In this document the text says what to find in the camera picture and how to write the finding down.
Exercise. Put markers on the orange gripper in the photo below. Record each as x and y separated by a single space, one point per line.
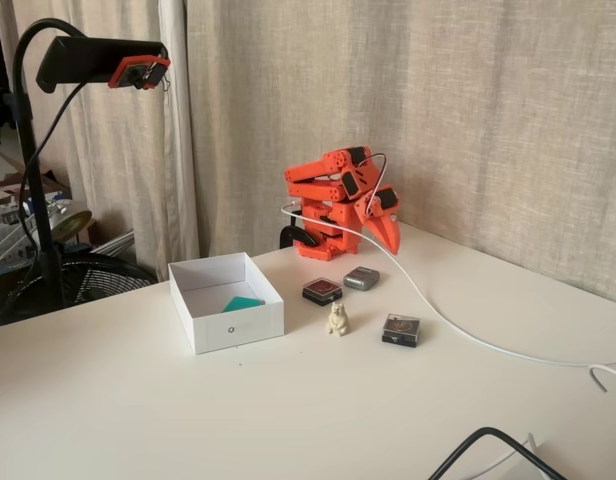
383 224

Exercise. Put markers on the teal green box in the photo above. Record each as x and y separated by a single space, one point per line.
243 303

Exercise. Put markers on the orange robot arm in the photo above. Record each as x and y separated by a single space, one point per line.
318 192

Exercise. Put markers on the white cardboard bin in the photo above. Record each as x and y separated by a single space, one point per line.
238 330

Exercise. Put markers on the grey small case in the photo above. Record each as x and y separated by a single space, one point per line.
360 278

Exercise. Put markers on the black box red lid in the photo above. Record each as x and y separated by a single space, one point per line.
319 290

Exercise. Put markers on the black table clamp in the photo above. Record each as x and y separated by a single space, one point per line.
293 232

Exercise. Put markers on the black box clear lid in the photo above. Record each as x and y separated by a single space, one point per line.
401 330

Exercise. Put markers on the cream bear figurine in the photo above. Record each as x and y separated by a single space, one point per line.
338 320

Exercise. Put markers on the beige wide curtain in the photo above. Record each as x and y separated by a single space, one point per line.
438 100

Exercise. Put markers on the black floor fan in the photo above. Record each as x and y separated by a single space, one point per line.
103 280

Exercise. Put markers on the silver desk lamp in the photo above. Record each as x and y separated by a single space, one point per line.
70 222

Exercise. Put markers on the brown cardboard box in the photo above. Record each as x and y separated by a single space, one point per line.
53 185

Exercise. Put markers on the black phone holder bar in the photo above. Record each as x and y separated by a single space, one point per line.
83 57

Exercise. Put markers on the black gooseneck stand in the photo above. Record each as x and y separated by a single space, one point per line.
30 150

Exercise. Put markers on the overhead camera on black stand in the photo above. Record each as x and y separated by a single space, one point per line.
123 160

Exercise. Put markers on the orange camera module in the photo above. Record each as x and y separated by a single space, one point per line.
138 72

